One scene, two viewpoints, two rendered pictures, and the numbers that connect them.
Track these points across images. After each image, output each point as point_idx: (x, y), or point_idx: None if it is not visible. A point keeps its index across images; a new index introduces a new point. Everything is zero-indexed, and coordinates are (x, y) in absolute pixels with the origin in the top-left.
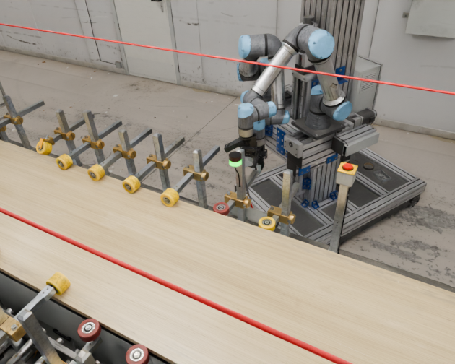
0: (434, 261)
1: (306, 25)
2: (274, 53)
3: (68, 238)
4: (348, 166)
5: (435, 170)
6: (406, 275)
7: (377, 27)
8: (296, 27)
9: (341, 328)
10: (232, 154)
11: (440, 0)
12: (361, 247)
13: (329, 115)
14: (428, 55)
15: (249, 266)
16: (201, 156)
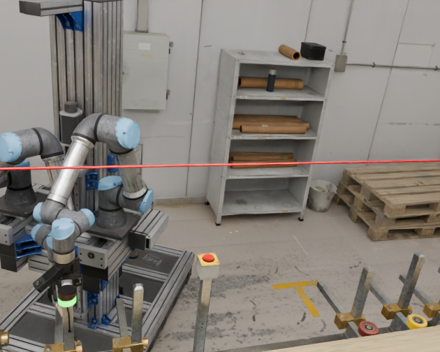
0: (237, 327)
1: (102, 114)
2: (52, 149)
3: None
4: (209, 257)
5: (184, 238)
6: (271, 348)
7: None
8: (88, 117)
9: None
10: (63, 291)
11: (144, 75)
12: (168, 346)
13: (133, 208)
14: (140, 128)
15: None
16: None
